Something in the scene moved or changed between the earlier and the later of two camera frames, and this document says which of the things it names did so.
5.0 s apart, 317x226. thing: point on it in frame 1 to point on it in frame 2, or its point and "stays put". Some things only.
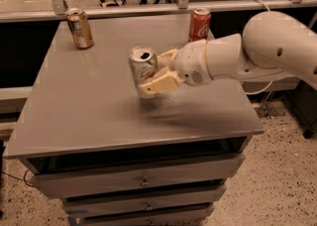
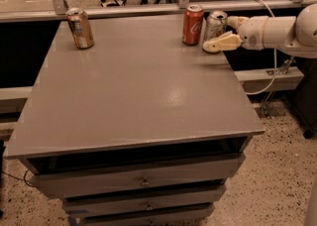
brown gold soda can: x=80 y=28 stays put
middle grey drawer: x=145 y=201 stays put
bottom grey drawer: x=176 y=216 stays put
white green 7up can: x=143 y=62 to x=216 y=24
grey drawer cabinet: x=122 y=159 stays put
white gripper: x=191 y=62 to x=250 y=34
